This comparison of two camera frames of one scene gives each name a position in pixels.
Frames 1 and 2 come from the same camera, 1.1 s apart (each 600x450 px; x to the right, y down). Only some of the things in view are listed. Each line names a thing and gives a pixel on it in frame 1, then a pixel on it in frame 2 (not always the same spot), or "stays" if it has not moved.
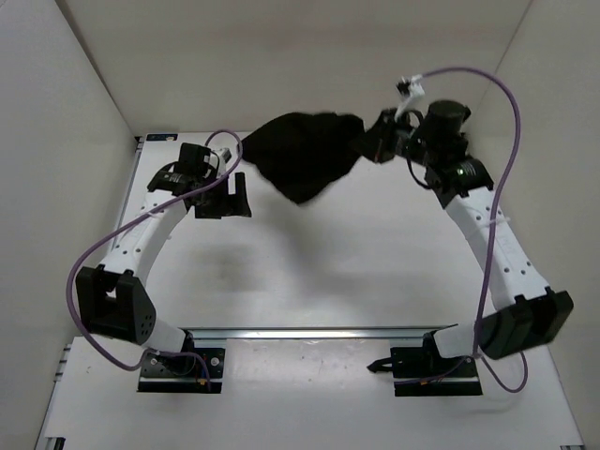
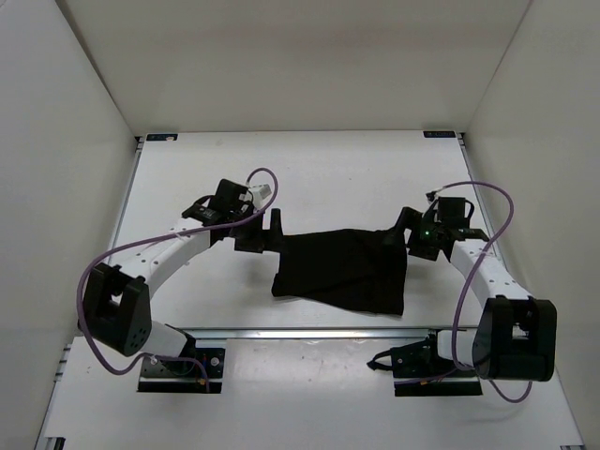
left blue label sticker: [161, 137] stays
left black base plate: [182, 373] stays
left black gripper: [232, 202] -> [263, 238]
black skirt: [304, 154] -> [366, 269]
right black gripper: [375, 145] -> [411, 219]
